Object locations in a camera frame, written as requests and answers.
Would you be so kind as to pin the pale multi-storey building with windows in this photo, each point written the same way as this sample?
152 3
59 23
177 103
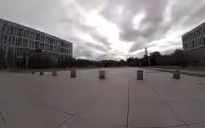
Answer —
198 38

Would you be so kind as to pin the long grey building with windows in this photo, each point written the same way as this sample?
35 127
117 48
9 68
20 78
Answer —
20 43

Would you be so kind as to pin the raised kerb strip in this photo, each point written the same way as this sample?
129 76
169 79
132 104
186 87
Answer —
186 71

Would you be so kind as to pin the slim tower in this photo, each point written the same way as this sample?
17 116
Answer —
145 51

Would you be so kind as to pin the grey concrete slab plaza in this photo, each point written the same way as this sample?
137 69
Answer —
100 100

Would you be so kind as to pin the row of dark trees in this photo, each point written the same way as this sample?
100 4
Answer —
100 63

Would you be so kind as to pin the row of concrete bollards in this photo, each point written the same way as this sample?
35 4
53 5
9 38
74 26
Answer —
102 74

